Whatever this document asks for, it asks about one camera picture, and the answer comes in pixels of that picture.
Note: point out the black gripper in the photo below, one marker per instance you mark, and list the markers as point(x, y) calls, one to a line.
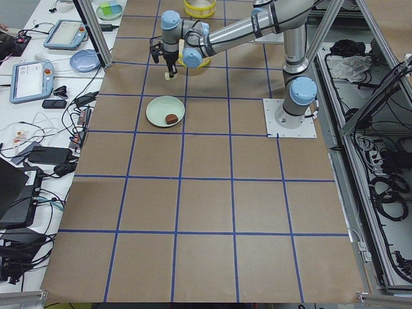
point(168, 57)

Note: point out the white steamed bun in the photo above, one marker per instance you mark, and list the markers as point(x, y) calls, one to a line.
point(166, 76)

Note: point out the yellow rimmed steamer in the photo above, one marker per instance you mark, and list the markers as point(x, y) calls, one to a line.
point(199, 8)
point(206, 61)

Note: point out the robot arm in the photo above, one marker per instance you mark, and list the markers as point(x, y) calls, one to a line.
point(192, 41)

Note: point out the light green plate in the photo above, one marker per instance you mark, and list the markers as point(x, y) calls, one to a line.
point(159, 107)

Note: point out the brown steamed bun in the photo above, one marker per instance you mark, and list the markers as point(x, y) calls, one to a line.
point(171, 119)

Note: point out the green plate with blocks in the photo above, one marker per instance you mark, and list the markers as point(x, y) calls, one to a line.
point(109, 10)

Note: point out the blue plate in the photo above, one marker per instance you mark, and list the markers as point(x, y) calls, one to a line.
point(85, 61)

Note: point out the upper teach pendant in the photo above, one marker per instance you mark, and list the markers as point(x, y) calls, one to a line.
point(65, 35)

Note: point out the teach pendant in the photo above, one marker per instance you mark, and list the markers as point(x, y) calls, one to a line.
point(65, 35)
point(31, 81)

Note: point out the black phone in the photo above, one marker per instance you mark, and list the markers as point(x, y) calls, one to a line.
point(54, 104)

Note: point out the lower teach pendant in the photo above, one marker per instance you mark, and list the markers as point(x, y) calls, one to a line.
point(31, 81)

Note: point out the black power adapter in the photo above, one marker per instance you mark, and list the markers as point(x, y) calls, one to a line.
point(49, 155)

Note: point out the white crumpled cloth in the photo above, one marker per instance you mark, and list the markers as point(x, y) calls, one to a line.
point(352, 68)

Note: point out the black laptop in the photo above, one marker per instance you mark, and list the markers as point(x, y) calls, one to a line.
point(20, 187)

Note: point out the aluminium frame post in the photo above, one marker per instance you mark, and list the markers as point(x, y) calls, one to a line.
point(89, 19)

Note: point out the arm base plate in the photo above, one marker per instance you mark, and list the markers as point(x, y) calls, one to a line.
point(282, 125)
point(271, 38)

